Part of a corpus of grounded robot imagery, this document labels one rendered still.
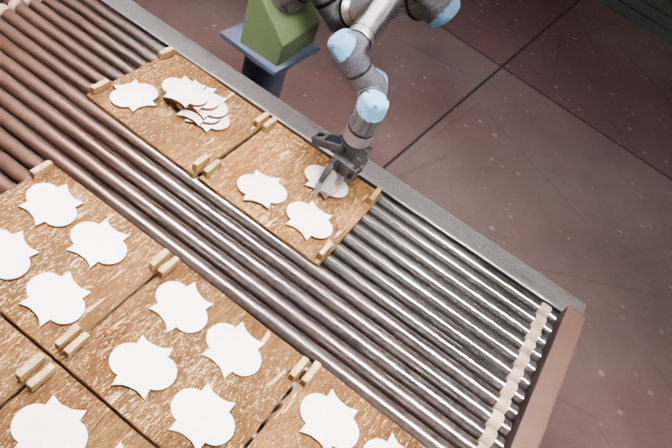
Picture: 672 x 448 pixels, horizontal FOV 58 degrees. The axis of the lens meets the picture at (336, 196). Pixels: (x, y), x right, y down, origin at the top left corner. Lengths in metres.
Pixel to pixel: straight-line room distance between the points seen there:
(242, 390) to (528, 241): 2.28
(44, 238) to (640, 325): 2.81
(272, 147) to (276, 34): 0.50
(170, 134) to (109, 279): 0.50
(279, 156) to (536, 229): 1.99
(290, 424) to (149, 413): 0.29
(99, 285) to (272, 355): 0.42
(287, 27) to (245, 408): 1.34
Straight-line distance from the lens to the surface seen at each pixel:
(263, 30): 2.21
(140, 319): 1.45
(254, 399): 1.39
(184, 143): 1.79
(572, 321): 1.84
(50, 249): 1.56
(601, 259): 3.62
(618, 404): 3.14
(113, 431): 1.35
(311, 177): 1.77
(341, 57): 1.56
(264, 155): 1.80
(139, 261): 1.53
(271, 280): 1.57
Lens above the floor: 2.21
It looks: 46 degrees down
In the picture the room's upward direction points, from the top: 23 degrees clockwise
